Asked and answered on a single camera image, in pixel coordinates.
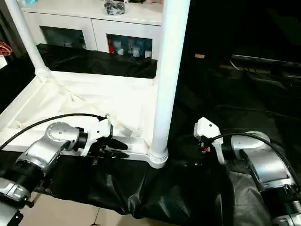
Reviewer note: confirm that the white plastic table top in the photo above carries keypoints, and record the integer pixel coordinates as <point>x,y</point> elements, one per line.
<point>70,99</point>

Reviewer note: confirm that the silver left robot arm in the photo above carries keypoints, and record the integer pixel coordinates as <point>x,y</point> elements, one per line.
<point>47,146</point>

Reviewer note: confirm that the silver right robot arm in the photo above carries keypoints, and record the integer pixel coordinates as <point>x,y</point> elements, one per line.
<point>265,155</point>

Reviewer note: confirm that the small tan label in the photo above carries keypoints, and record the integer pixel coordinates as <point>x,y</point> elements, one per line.
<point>199,56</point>

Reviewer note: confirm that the black flat board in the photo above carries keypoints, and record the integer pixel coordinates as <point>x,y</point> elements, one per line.
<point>270,60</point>

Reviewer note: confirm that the white sideboard cabinet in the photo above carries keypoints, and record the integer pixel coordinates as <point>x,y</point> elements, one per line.
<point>70,18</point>

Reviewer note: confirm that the dark glittery ornament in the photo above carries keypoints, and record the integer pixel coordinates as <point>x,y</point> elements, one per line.
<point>113,7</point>

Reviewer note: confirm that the red and white bundle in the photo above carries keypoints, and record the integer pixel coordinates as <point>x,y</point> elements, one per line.
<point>5,48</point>

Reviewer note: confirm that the grey curtain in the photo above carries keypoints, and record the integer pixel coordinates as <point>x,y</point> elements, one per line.
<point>8,26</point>

